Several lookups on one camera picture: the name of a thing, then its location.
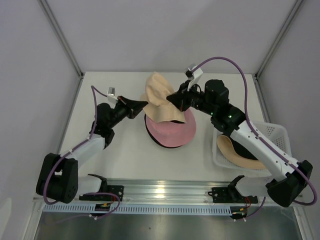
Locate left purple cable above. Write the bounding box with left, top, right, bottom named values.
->
left=42, top=85, right=110, bottom=203

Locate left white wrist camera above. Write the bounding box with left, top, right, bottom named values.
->
left=107, top=87, right=118, bottom=105

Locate right aluminium frame post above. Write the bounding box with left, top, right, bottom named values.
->
left=254, top=0, right=307, bottom=81

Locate aluminium frame post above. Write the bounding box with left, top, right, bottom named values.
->
left=38, top=0, right=85, bottom=78
left=254, top=0, right=307, bottom=81

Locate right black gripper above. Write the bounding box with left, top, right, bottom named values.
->
left=166, top=80, right=217, bottom=117

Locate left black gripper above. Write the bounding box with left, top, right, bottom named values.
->
left=107, top=95, right=148, bottom=129

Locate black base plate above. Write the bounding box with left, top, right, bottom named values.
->
left=79, top=185, right=124, bottom=202
left=207, top=187, right=258, bottom=204

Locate white plastic basket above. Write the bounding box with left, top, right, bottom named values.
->
left=212, top=121, right=292, bottom=176

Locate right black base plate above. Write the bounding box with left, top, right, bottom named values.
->
left=207, top=187, right=258, bottom=204

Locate black and beige hat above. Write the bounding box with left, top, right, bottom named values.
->
left=216, top=135, right=266, bottom=170

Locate black smiley bucket hat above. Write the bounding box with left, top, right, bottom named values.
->
left=144, top=114, right=182, bottom=149

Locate left aluminium frame post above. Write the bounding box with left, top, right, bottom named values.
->
left=38, top=0, right=85, bottom=78

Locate aluminium mounting rail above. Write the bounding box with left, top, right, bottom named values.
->
left=32, top=176, right=307, bottom=207

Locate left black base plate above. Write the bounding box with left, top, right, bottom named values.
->
left=79, top=185, right=124, bottom=202

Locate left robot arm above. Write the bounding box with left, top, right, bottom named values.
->
left=35, top=96, right=148, bottom=205

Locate beige bucket hat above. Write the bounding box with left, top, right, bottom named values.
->
left=140, top=72, right=186, bottom=123

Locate pink bucket hat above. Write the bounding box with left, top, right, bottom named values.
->
left=144, top=109, right=197, bottom=149

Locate white slotted cable duct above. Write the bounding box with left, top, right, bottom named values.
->
left=43, top=203, right=244, bottom=216

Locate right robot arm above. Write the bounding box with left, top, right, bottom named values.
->
left=166, top=79, right=313, bottom=207

